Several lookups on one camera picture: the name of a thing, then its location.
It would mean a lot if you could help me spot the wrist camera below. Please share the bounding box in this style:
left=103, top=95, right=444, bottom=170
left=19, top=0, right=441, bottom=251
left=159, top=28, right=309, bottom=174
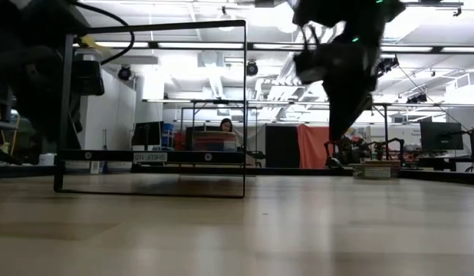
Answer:
left=71, top=59, right=106, bottom=97
left=292, top=49, right=327, bottom=86

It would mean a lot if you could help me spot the long white light strip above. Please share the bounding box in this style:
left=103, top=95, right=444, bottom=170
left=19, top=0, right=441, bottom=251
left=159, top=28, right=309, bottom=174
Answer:
left=74, top=40, right=474, bottom=54

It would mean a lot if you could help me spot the orange cloth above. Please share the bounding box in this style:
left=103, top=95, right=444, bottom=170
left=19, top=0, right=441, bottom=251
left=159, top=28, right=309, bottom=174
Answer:
left=297, top=124, right=332, bottom=169

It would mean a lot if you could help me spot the yellow tape tag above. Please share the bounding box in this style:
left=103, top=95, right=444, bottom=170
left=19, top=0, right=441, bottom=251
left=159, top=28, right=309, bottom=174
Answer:
left=77, top=34, right=111, bottom=54

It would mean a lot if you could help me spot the black cabinet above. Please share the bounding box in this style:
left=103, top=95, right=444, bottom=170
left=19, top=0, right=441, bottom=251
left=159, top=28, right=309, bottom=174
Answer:
left=265, top=123, right=299, bottom=169

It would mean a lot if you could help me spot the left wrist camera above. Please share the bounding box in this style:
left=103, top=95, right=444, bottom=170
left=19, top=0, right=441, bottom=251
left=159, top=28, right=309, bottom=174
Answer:
left=71, top=59, right=106, bottom=97

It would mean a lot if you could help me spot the wooden shelf with black frame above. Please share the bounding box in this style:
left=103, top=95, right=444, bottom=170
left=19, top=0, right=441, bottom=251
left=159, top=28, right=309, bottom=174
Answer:
left=53, top=19, right=247, bottom=199

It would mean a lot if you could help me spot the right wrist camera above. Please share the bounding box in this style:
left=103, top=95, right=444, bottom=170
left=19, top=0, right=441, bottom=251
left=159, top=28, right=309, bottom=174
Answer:
left=292, top=49, right=327, bottom=86

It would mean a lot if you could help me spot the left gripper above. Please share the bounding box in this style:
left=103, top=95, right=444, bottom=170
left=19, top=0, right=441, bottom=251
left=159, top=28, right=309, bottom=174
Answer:
left=0, top=45, right=83, bottom=154

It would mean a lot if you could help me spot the blue bin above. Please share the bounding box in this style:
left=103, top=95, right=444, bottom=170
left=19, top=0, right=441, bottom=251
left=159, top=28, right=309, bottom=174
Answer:
left=162, top=122, right=175, bottom=149

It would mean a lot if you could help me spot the black computer monitor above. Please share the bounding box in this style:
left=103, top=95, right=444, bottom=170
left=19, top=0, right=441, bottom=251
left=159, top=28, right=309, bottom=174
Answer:
left=420, top=121, right=465, bottom=151
left=131, top=121, right=164, bottom=151

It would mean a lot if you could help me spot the black workbench frame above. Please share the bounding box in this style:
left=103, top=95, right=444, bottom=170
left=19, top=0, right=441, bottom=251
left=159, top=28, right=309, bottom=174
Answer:
left=141, top=98, right=391, bottom=169

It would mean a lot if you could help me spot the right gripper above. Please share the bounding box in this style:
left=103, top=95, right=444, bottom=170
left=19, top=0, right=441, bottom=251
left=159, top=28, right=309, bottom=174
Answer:
left=323, top=22, right=383, bottom=141

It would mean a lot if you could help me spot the yellow cable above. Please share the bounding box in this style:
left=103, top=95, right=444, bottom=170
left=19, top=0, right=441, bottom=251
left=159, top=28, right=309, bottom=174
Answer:
left=0, top=64, right=21, bottom=154

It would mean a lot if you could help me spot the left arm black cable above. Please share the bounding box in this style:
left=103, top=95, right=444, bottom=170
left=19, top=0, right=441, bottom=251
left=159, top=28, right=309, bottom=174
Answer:
left=67, top=0, right=137, bottom=67

